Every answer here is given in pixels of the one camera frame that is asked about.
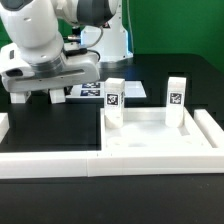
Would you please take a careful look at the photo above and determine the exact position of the white plate with tags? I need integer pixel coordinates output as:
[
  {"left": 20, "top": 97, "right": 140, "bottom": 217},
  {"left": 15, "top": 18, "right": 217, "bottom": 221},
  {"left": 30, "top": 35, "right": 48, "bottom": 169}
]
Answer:
[{"left": 66, "top": 81, "right": 146, "bottom": 99}]

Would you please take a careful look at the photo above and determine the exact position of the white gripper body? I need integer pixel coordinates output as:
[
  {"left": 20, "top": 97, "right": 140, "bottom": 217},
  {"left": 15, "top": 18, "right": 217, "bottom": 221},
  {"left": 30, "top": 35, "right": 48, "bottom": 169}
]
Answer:
[{"left": 0, "top": 43, "right": 100, "bottom": 93}]

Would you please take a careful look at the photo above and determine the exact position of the white square table top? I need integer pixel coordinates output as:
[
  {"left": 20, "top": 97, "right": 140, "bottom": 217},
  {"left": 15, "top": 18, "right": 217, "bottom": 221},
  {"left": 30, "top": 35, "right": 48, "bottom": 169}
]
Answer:
[{"left": 100, "top": 107, "right": 212, "bottom": 150}]

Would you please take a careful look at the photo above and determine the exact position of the white U-shaped fence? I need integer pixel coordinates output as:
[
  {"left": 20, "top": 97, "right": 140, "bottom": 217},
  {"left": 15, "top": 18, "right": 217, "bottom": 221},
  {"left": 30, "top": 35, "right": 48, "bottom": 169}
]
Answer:
[{"left": 0, "top": 109, "right": 224, "bottom": 179}]

